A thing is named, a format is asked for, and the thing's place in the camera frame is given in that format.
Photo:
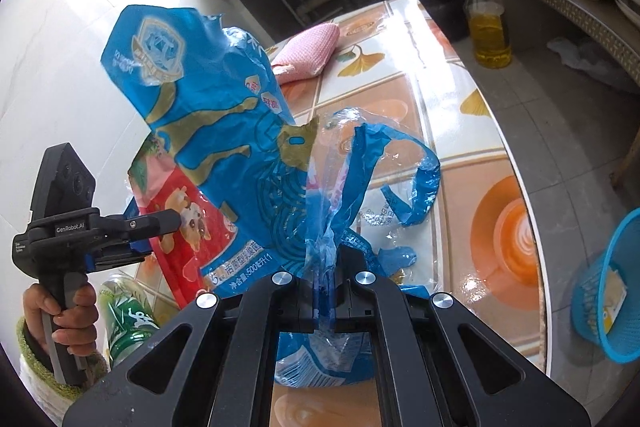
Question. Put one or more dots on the person's left hand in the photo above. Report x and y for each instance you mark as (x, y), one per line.
(70, 307)

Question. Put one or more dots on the green plastic bottle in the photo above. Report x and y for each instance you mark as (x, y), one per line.
(127, 317)

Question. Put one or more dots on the blue printed plastic pouch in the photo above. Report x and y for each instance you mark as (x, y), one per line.
(210, 147)

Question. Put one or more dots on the black bucket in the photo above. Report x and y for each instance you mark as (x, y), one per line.
(445, 12)

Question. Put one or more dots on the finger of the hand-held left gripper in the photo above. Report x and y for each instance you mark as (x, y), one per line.
(117, 257)
(150, 223)

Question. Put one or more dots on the white plastic bag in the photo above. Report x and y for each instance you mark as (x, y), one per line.
(585, 62)

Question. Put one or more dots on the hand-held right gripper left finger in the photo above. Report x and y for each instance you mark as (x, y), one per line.
(295, 307)

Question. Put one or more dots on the clear blue plastic bag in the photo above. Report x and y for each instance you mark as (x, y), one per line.
(370, 172)

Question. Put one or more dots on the pink cloth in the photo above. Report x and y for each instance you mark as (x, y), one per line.
(305, 49)

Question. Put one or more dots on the white paper scrap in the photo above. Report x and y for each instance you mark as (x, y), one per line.
(616, 299)

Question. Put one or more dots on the cooking oil bottle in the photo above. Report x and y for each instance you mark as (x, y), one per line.
(487, 32)

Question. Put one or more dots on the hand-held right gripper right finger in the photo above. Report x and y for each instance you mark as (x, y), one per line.
(350, 302)

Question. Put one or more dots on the blue plastic basket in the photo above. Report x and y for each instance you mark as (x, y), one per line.
(595, 297)

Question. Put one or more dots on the person's left forearm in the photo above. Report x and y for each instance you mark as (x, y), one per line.
(55, 387)

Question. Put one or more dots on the tiled pattern table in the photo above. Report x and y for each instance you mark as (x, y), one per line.
(410, 107)

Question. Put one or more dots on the stone kitchen shelf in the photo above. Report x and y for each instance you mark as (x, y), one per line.
(575, 7)

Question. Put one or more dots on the wooden shelf leg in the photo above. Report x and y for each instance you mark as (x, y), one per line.
(622, 169)

